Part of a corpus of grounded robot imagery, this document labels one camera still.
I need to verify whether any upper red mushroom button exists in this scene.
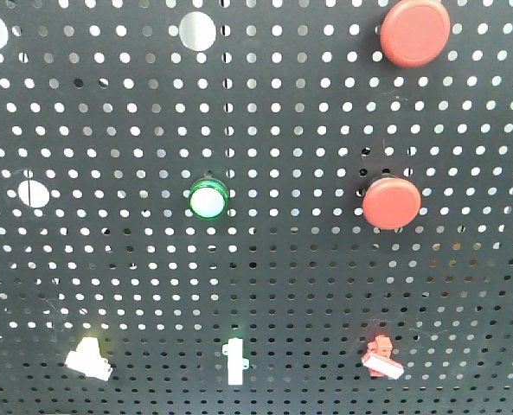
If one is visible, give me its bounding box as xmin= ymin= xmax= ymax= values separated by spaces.
xmin=380 ymin=0 xmax=451 ymax=67

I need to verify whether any red mushroom button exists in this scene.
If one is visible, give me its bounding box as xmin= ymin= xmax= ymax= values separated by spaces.
xmin=362 ymin=177 xmax=421 ymax=230
xmin=380 ymin=0 xmax=451 ymax=67

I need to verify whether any black perforated pegboard panel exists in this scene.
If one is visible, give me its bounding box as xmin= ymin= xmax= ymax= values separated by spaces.
xmin=0 ymin=1 xmax=513 ymax=414

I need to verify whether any lower red mushroom button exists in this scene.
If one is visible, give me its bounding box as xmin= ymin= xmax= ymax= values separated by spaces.
xmin=362 ymin=177 xmax=421 ymax=230

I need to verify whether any green rotary selector switch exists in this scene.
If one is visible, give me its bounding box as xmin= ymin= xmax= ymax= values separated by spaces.
xmin=221 ymin=337 xmax=249 ymax=386

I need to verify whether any green illuminated push button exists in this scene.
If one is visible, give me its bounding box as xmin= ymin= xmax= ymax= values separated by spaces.
xmin=189 ymin=178 xmax=229 ymax=220

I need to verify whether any yellow rotary selector switch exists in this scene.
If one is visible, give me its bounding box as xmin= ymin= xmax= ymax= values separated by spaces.
xmin=65 ymin=336 xmax=112 ymax=381

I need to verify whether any red rotary selector switch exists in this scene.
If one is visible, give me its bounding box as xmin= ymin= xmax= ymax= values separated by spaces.
xmin=361 ymin=335 xmax=404 ymax=380

